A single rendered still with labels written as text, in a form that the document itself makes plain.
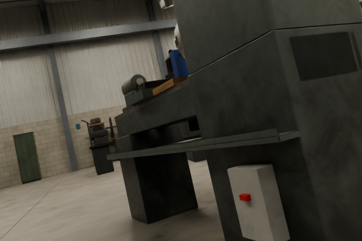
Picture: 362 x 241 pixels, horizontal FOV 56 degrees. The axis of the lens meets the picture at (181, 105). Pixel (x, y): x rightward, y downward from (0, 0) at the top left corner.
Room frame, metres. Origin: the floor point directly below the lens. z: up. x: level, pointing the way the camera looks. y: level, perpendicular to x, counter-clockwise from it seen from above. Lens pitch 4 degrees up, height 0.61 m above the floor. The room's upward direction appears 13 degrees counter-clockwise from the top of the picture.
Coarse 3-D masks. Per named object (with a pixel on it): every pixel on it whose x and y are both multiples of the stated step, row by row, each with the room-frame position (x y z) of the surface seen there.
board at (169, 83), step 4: (184, 76) 1.84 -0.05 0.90; (172, 80) 1.81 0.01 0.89; (176, 80) 1.81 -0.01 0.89; (180, 80) 1.83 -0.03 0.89; (184, 80) 1.84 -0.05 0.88; (164, 84) 1.90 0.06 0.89; (168, 84) 1.86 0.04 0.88; (172, 84) 1.82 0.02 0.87; (176, 84) 1.81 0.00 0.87; (156, 88) 2.01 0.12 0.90; (160, 88) 1.96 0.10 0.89; (164, 88) 1.91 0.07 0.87; (168, 88) 1.88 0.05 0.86; (156, 92) 2.02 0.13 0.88; (160, 92) 1.97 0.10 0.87
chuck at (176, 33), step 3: (177, 27) 1.72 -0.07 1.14; (177, 30) 1.71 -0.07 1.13; (177, 33) 1.71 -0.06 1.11; (177, 36) 1.71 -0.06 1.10; (180, 39) 1.69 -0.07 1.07; (180, 42) 1.70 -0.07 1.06; (177, 45) 1.74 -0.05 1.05; (180, 45) 1.71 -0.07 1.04; (180, 48) 1.72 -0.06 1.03; (180, 51) 1.74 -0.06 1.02; (183, 51) 1.72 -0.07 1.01; (183, 54) 1.74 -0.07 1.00
